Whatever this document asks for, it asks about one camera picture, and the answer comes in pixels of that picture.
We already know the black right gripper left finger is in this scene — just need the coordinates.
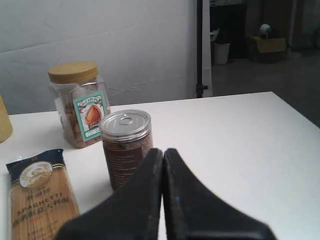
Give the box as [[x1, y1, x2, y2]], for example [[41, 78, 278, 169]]
[[55, 148, 163, 240]]

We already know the clear nut jar yellow lid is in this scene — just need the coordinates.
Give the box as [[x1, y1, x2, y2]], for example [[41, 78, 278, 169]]
[[48, 61, 111, 148]]

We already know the white waste bin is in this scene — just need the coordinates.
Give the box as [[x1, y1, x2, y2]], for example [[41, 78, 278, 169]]
[[213, 42, 231, 65]]

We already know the brown pull-tab can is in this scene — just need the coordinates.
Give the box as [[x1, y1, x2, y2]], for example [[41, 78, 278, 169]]
[[99, 109, 154, 191]]

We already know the clear plastic snack package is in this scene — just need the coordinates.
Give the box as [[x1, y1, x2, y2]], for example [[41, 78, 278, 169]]
[[6, 149, 80, 240]]

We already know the yellow cardboard box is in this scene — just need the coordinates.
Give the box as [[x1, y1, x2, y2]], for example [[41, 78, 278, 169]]
[[251, 36, 287, 54]]

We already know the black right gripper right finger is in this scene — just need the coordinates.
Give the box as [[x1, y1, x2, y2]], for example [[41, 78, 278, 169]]
[[162, 148, 276, 240]]

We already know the black stand pole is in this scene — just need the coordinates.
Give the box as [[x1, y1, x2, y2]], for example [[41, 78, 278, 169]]
[[195, 0, 208, 99]]

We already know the large brown paper bag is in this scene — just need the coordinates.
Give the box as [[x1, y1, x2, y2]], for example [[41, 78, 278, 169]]
[[0, 97, 13, 143]]

